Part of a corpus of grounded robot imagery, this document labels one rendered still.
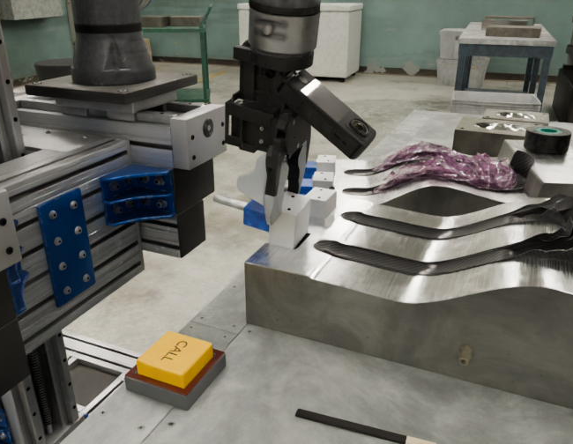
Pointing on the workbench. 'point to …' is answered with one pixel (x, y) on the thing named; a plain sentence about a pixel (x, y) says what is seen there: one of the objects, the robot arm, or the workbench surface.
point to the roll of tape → (547, 139)
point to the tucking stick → (359, 428)
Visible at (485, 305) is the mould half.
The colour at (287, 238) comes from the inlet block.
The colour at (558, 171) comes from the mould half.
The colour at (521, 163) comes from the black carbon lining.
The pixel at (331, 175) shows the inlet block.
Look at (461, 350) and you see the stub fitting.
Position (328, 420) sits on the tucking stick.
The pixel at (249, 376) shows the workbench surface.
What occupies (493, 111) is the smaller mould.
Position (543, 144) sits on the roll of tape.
